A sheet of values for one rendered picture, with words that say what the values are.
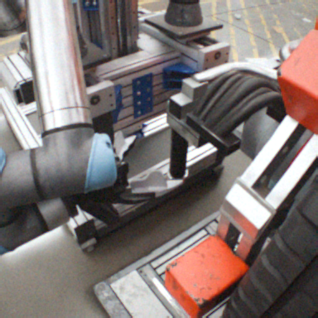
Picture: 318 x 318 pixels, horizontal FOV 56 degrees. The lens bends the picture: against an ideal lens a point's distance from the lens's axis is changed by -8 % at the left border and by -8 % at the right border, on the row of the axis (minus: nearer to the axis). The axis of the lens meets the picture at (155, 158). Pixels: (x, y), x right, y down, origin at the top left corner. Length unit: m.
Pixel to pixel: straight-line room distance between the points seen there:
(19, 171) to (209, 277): 0.28
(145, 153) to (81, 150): 1.12
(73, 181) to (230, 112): 0.23
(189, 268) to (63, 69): 0.31
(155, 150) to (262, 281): 1.25
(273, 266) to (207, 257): 0.12
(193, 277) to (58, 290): 1.05
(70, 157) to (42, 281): 1.08
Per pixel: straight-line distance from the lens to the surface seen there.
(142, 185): 0.56
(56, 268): 1.47
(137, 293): 1.28
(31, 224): 0.51
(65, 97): 0.43
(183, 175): 0.68
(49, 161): 0.42
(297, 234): 0.32
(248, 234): 0.40
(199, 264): 0.43
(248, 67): 0.58
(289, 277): 0.34
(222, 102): 0.46
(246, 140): 0.65
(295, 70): 0.32
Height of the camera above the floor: 1.27
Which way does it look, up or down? 45 degrees down
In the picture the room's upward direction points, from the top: straight up
